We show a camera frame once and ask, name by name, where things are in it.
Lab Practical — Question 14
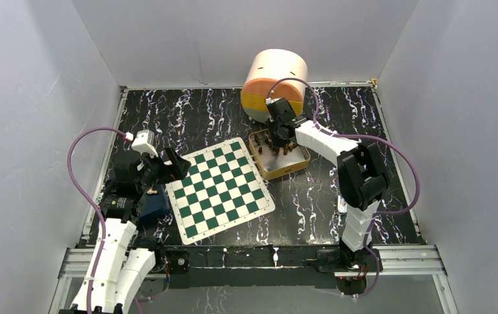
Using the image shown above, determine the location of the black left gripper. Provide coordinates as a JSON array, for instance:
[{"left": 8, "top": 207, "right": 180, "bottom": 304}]
[{"left": 137, "top": 147, "right": 190, "bottom": 193}]

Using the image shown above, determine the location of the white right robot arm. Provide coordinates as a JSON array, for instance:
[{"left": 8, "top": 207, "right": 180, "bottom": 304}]
[{"left": 265, "top": 98, "right": 390, "bottom": 271}]

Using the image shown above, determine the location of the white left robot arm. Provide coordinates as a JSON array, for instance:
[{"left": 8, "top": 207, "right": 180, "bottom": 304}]
[{"left": 61, "top": 147, "right": 191, "bottom": 313}]

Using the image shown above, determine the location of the green white chess board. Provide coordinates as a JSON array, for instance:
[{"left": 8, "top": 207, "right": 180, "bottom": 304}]
[{"left": 166, "top": 137, "right": 276, "bottom": 245}]

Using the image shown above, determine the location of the blue tin tray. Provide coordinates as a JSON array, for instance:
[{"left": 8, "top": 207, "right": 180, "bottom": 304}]
[{"left": 139, "top": 191, "right": 171, "bottom": 226}]

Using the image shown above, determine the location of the small white blue tag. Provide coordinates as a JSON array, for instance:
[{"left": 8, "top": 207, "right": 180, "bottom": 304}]
[{"left": 337, "top": 195, "right": 347, "bottom": 215}]

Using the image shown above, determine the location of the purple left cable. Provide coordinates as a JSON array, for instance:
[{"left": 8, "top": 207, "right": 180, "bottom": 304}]
[{"left": 67, "top": 126, "right": 135, "bottom": 314}]

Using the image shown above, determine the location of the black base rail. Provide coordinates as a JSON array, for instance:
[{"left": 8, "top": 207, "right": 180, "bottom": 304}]
[{"left": 136, "top": 245, "right": 384, "bottom": 291}]

